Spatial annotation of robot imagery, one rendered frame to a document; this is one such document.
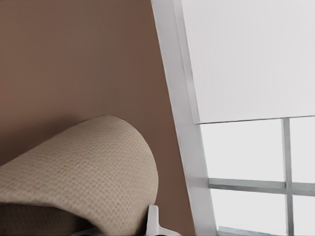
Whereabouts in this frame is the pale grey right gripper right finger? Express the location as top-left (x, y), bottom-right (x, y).
top-left (145, 205), bottom-right (178, 236)

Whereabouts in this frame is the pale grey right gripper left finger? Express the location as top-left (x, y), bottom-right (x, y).
top-left (72, 226), bottom-right (99, 236)

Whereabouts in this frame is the white flat panel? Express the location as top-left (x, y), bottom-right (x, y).
top-left (180, 0), bottom-right (315, 124)

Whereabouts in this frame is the silver horizontal frame bar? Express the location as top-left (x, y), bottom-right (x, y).
top-left (207, 177), bottom-right (315, 192)

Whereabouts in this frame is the silver table edge rail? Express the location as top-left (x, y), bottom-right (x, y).
top-left (150, 0), bottom-right (223, 236)

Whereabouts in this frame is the silver upright frame post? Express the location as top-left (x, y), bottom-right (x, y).
top-left (281, 118), bottom-right (295, 236)

